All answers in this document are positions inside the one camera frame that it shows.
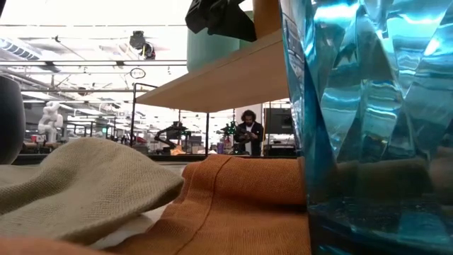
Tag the mint green mug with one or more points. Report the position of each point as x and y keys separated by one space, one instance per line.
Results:
x=212 y=49

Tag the orange knitted cloth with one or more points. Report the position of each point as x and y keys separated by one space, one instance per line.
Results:
x=240 y=205

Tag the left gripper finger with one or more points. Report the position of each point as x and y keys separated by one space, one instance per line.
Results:
x=198 y=16
x=233 y=23

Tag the blue faceted glass cup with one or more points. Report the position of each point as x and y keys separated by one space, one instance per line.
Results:
x=371 y=106

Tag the orange plastic cup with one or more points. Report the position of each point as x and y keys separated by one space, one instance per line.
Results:
x=267 y=17

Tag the black overhead camera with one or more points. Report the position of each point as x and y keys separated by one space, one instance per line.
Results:
x=139 y=44

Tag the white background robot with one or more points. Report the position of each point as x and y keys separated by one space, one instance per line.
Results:
x=49 y=120

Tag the person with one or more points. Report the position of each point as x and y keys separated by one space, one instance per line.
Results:
x=249 y=136

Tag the overhead rig bar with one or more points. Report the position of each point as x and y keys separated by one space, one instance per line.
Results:
x=106 y=63

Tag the dark background monitor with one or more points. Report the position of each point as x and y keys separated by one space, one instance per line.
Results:
x=277 y=122

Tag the black background robot arm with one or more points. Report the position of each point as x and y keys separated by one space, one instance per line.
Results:
x=173 y=132

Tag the beige knitted cloth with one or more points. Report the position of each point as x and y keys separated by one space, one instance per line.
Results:
x=88 y=177

